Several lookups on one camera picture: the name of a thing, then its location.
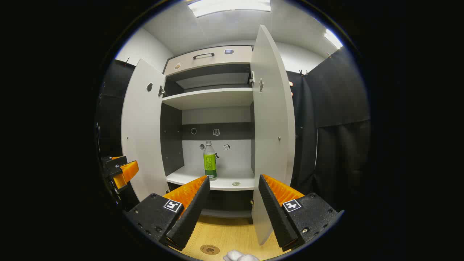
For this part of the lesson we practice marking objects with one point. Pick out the white cabinet shelf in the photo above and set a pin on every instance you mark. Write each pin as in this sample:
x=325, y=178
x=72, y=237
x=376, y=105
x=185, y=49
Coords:
x=224, y=179
x=210, y=97

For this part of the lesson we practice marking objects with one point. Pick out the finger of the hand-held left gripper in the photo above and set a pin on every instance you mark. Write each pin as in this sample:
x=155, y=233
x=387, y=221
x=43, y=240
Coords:
x=127, y=173
x=113, y=167

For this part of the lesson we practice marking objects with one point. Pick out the green clear plastic bottle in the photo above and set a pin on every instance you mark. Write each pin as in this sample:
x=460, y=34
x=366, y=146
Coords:
x=210, y=163

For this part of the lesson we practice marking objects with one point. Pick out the grey cabinet drawer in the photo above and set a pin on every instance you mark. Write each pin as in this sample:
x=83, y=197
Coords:
x=224, y=59

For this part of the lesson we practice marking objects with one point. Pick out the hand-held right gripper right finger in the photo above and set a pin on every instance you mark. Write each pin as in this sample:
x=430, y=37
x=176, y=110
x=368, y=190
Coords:
x=277, y=217

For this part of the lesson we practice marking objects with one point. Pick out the black backdrop cloth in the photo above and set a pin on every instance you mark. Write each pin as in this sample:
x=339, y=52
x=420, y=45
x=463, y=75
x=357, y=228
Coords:
x=337, y=152

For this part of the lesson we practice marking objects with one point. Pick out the grey open-front cabinet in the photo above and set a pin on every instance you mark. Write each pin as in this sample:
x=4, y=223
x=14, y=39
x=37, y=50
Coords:
x=217, y=130

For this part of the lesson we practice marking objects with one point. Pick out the grey cabinet door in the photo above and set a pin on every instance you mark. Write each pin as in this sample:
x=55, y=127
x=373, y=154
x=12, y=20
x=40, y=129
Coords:
x=270, y=119
x=143, y=137

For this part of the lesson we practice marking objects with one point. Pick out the round brown coaster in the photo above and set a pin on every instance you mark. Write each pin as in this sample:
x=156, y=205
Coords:
x=210, y=249

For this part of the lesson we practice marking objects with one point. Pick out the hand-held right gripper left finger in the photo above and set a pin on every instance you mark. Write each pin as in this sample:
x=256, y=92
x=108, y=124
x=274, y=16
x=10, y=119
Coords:
x=188, y=217

